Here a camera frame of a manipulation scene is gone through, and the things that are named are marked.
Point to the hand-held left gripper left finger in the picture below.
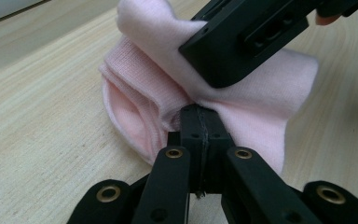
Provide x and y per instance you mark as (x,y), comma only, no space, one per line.
(190,146)

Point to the pink sock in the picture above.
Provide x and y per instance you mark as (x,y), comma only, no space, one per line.
(155,87)

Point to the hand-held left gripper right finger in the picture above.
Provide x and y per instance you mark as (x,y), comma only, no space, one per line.
(216,140)

